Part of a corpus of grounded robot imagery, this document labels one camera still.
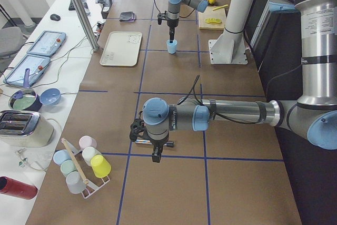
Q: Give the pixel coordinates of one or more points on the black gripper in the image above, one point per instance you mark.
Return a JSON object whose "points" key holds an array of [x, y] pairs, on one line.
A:
{"points": [[172, 23], [158, 143]]}

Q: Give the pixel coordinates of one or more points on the steel muddler black tip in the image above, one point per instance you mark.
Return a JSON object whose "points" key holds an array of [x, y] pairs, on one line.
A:
{"points": [[143, 141]]}

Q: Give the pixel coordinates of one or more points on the light blue cup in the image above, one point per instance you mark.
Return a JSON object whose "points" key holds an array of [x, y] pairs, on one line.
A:
{"points": [[171, 46]]}

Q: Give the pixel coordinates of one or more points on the yellow cup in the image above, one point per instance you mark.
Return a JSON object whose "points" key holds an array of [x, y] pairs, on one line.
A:
{"points": [[100, 166]]}

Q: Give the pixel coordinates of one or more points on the white cup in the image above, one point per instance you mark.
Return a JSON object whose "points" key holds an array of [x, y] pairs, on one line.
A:
{"points": [[88, 153]]}

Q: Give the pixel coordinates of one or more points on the pink cup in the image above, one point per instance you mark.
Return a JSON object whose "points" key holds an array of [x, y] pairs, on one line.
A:
{"points": [[86, 141]]}

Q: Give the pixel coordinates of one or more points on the grey cup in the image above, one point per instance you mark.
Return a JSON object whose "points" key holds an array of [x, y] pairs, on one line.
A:
{"points": [[75, 183]]}

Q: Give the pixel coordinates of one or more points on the green cup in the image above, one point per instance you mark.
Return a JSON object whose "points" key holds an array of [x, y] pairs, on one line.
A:
{"points": [[67, 167]]}

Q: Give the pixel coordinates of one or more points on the blue cup on rack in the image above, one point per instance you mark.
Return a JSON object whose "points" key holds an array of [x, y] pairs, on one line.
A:
{"points": [[61, 156]]}

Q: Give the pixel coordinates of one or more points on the lemon slices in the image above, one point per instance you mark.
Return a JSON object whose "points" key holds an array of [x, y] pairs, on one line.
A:
{"points": [[213, 21]]}

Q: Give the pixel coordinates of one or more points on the wooden cutting board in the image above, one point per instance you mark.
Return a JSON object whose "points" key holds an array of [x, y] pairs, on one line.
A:
{"points": [[208, 13]]}

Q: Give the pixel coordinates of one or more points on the grey folded cloth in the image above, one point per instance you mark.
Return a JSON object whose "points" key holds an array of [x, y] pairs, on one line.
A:
{"points": [[127, 16]]}

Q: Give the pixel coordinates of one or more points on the cream bear tray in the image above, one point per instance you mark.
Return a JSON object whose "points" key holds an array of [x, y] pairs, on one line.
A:
{"points": [[121, 49]]}

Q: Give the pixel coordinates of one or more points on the wooden rack rod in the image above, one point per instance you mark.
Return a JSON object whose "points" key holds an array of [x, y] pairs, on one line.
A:
{"points": [[78, 167]]}

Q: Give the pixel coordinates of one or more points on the black computer mouse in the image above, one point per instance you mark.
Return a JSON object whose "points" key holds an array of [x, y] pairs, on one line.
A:
{"points": [[55, 17]]}

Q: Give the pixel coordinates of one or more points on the blue bowl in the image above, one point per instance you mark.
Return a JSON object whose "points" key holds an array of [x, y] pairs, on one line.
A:
{"points": [[50, 96]]}

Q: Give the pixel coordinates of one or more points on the upper blue teach pendant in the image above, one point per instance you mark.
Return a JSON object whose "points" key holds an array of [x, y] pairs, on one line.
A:
{"points": [[48, 43]]}

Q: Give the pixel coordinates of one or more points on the blue teach pendant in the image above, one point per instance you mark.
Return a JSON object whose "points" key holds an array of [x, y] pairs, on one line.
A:
{"points": [[48, 43], [33, 65]]}

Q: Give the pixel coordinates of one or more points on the lower blue teach pendant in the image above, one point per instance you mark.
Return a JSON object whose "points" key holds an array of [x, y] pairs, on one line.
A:
{"points": [[33, 65]]}

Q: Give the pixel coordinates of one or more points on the cream toaster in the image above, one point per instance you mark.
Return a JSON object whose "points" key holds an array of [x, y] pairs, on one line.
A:
{"points": [[25, 128]]}

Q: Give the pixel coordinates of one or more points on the red bottle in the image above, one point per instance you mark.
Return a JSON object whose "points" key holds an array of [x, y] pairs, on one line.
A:
{"points": [[17, 189]]}

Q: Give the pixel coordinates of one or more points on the grey office chair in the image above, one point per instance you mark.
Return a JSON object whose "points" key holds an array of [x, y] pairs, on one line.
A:
{"points": [[12, 39]]}

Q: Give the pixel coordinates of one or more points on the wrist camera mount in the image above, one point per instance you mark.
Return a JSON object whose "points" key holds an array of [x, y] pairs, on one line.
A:
{"points": [[137, 129], [161, 17]]}

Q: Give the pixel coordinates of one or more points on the white post base plate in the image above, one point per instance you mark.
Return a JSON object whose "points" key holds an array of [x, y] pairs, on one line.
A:
{"points": [[229, 48]]}

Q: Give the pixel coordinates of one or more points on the white wire cup rack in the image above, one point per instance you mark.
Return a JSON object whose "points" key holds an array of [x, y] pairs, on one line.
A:
{"points": [[92, 187]]}

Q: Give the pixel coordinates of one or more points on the aluminium frame post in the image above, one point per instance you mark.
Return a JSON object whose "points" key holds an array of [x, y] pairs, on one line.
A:
{"points": [[84, 21]]}

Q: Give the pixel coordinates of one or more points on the purple handled saucepan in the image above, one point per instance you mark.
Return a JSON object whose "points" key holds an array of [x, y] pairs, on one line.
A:
{"points": [[25, 99]]}

